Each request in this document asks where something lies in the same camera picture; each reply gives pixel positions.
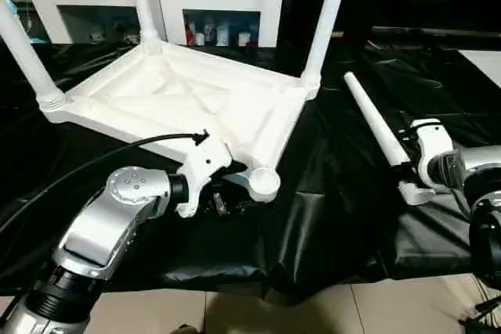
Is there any black plastic mat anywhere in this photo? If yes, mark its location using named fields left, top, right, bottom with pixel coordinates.
left=0, top=33, right=501, bottom=303

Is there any black metal rail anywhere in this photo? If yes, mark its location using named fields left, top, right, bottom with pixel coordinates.
left=371, top=27, right=501, bottom=39

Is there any white plastic table top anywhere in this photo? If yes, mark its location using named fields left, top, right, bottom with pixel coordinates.
left=39, top=40, right=323, bottom=203

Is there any white flat board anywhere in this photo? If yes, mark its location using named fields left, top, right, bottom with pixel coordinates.
left=457, top=49, right=501, bottom=91

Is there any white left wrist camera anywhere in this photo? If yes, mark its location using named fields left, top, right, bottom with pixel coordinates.
left=173, top=139, right=235, bottom=219

